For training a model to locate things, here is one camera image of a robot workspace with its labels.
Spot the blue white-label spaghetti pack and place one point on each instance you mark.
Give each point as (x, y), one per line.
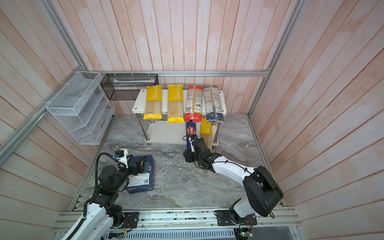
(214, 110)

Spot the blue Barilla spaghetti box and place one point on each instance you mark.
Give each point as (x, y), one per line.
(190, 130)

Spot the white two-tier shelf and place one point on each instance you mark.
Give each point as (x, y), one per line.
(159, 132)

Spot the white wire mesh rack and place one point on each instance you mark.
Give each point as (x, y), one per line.
(83, 112)

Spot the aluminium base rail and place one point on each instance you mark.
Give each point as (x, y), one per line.
(173, 224)

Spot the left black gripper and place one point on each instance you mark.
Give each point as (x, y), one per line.
(139, 167)

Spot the yellow Pastatime spaghetti pack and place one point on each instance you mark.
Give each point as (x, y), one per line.
(206, 132)
(153, 110)

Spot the black mesh basket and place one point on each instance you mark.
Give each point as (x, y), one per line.
(121, 87)

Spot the dark blue pasta bag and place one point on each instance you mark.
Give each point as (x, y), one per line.
(142, 182)

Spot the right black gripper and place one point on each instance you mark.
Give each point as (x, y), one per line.
(188, 155)

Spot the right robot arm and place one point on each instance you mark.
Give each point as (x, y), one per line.
(263, 193)

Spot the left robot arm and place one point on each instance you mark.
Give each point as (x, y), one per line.
(100, 213)

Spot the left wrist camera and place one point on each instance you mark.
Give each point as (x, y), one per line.
(121, 157)

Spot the red spaghetti pack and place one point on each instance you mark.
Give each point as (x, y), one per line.
(194, 104)

